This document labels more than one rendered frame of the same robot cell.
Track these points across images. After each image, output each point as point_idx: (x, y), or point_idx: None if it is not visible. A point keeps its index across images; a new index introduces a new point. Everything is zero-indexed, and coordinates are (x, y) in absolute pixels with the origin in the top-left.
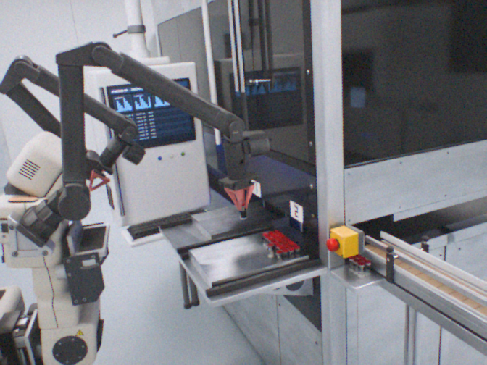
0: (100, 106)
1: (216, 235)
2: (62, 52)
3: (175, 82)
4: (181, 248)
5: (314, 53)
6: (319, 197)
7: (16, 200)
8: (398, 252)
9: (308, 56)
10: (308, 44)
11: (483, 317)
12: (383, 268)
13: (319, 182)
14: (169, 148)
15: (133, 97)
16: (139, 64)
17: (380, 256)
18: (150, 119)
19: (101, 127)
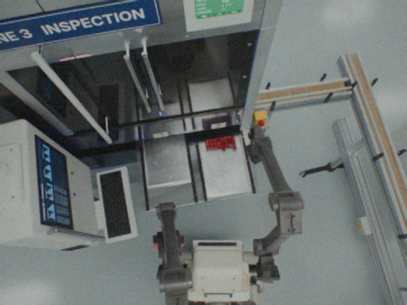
0: (174, 225)
1: (190, 175)
2: (301, 227)
3: (276, 165)
4: (197, 200)
5: (256, 68)
6: (246, 114)
7: (247, 285)
8: (271, 99)
9: (246, 70)
10: (247, 65)
11: (318, 97)
12: (267, 108)
13: (247, 110)
14: (69, 183)
15: (47, 199)
16: (287, 183)
17: (260, 105)
18: (58, 190)
19: (60, 240)
